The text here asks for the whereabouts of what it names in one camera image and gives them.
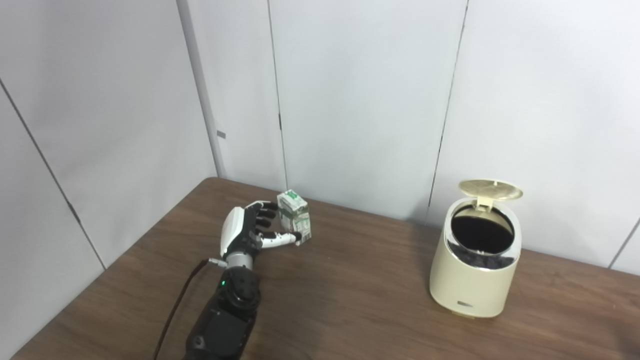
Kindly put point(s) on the green white milk carton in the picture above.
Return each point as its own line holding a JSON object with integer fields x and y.
{"x": 295, "y": 212}

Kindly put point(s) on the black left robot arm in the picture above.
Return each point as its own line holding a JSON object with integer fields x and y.
{"x": 227, "y": 320}

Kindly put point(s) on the cream round bin lid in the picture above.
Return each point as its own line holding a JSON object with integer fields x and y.
{"x": 490, "y": 190}

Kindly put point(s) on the white wall post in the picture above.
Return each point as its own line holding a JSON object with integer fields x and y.
{"x": 202, "y": 100}

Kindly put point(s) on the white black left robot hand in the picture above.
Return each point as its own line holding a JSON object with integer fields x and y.
{"x": 235, "y": 230}

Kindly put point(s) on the cream-colored bin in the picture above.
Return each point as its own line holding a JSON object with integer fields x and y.
{"x": 470, "y": 285}

